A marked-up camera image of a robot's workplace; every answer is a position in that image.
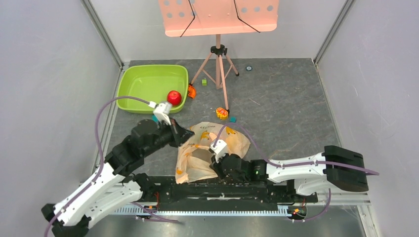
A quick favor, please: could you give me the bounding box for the red fake fruit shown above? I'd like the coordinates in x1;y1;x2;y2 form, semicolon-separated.
167;90;182;106

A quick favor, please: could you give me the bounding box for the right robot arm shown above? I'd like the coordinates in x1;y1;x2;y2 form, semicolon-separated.
209;145;374;201

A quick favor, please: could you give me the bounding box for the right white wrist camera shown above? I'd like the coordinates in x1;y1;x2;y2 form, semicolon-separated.
209;139;228;163

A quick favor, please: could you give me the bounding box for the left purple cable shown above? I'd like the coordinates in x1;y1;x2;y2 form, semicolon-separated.
43;95;181;237

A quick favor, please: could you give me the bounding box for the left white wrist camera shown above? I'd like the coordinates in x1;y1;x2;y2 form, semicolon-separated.
148;101;172;125

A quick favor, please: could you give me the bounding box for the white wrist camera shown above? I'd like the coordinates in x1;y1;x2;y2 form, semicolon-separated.
148;101;172;125
209;139;228;163

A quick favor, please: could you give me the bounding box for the pink music stand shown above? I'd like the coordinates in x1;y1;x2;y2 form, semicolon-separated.
158;0;280;111

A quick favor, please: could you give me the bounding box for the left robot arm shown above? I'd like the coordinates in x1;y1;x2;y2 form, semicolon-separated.
42;118;195;237

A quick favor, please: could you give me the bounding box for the green plastic basin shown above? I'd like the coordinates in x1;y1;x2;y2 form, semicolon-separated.
117;64;189;113

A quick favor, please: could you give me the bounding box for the yellow red toy fruit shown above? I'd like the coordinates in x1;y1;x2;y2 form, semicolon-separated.
215;107;229;120

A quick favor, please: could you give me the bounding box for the orange toy by basin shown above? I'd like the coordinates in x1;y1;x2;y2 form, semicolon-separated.
187;84;196;99

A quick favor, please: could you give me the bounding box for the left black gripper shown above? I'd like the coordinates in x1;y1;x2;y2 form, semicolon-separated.
143;117;196;157

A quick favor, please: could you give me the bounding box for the translucent orange plastic bag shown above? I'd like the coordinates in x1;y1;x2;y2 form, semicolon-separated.
175;122;251;184

